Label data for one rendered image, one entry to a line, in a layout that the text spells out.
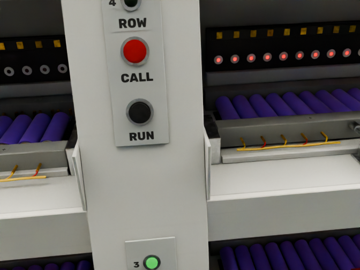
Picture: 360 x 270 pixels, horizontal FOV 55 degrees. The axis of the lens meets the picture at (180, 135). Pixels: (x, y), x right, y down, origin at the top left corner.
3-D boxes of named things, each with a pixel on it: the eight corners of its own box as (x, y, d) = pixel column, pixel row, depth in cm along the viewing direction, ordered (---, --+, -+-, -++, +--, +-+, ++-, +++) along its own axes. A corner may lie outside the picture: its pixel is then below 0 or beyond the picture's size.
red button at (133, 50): (147, 62, 24) (145, 38, 24) (124, 64, 24) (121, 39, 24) (147, 62, 25) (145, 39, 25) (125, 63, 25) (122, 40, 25)
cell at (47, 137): (70, 125, 39) (59, 155, 34) (54, 126, 39) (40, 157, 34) (68, 111, 39) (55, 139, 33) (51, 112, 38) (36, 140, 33)
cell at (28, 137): (52, 127, 39) (37, 157, 34) (36, 128, 39) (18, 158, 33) (49, 112, 38) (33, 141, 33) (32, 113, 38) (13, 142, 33)
